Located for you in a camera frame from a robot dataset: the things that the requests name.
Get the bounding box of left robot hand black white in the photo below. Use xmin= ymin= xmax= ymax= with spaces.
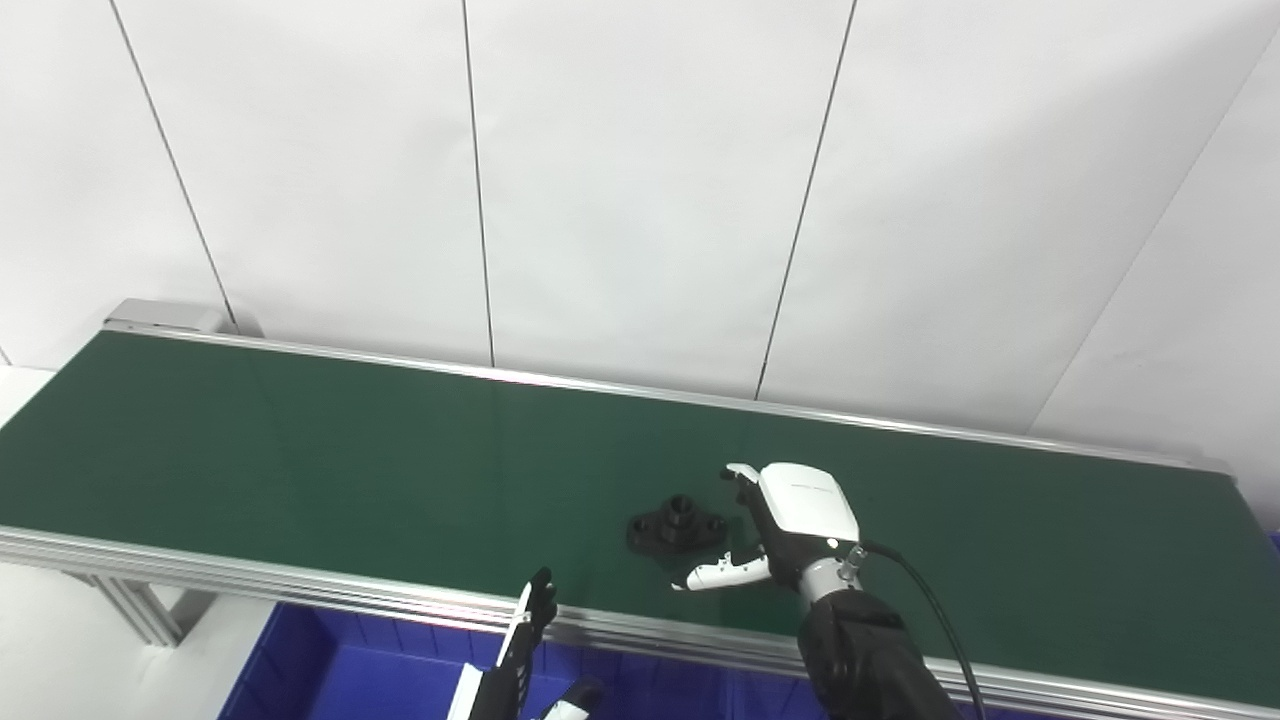
xmin=446 ymin=567 xmax=605 ymax=720

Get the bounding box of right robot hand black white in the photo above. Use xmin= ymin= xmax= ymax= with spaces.
xmin=671 ymin=461 xmax=864 ymax=593

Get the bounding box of black flange part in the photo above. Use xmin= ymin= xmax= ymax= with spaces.
xmin=626 ymin=493 xmax=729 ymax=558

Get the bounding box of blue plastic bin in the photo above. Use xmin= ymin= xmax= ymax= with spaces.
xmin=217 ymin=602 xmax=831 ymax=720

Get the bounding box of green conveyor belt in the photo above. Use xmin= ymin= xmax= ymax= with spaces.
xmin=0 ymin=321 xmax=1280 ymax=720

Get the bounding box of aluminium conveyor support leg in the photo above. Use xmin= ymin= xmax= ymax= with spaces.
xmin=68 ymin=573 xmax=218 ymax=648

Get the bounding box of grey conveyor motor housing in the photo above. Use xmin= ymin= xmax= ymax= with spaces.
xmin=102 ymin=297 xmax=264 ymax=340

